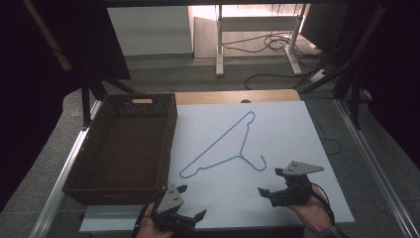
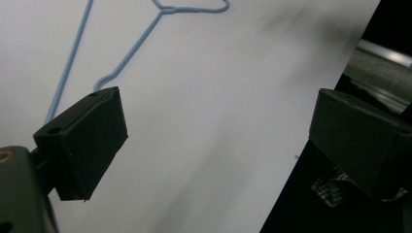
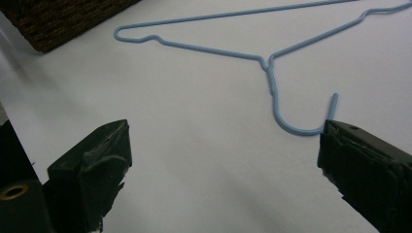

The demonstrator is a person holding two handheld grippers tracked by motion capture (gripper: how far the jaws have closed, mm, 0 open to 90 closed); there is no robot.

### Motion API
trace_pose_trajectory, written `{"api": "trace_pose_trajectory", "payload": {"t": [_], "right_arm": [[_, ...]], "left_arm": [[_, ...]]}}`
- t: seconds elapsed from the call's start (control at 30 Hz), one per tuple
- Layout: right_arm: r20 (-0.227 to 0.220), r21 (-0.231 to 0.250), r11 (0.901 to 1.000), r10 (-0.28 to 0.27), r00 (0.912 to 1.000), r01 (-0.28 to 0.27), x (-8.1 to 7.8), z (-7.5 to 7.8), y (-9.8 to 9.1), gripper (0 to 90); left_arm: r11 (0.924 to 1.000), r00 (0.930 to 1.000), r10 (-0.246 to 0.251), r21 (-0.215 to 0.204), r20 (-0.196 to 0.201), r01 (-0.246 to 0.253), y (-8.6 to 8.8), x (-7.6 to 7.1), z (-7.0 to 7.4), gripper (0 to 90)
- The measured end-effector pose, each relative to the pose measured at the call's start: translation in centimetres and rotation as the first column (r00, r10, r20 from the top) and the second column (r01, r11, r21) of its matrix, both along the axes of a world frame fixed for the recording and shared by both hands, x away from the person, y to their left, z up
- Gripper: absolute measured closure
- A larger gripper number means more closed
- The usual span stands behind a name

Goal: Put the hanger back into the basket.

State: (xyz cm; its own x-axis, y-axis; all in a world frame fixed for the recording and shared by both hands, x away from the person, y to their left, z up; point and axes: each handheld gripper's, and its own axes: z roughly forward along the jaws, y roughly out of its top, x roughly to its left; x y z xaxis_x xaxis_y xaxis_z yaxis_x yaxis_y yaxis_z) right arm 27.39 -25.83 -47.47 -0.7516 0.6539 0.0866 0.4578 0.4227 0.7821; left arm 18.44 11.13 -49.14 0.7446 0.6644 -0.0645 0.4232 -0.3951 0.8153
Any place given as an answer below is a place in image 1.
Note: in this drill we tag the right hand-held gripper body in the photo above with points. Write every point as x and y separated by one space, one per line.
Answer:
295 191

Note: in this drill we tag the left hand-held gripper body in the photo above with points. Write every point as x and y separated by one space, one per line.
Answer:
170 200

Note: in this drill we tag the person's right hand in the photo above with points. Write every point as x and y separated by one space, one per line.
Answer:
315 211

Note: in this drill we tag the person's left hand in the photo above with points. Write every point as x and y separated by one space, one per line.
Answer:
147 228

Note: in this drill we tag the white board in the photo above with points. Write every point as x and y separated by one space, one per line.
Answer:
280 132

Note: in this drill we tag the person's right plaid sleeve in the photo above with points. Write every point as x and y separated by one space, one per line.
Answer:
330 232

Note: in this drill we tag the brown woven basket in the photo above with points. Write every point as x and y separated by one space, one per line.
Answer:
125 148

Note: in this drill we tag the dark table grommet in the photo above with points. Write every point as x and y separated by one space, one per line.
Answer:
246 101

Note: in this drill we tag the white power strip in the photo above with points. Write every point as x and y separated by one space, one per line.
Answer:
319 76

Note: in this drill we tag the black metal stand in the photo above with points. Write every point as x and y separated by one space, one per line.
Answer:
85 102
355 99

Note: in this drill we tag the dark curtain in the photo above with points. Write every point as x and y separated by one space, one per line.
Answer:
399 66
33 99

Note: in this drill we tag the wooden stick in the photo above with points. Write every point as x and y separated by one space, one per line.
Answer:
49 41

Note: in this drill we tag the aluminium rail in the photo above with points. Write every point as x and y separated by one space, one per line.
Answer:
61 185
376 172

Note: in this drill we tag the white metal desk frame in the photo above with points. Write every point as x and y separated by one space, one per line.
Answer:
219 49

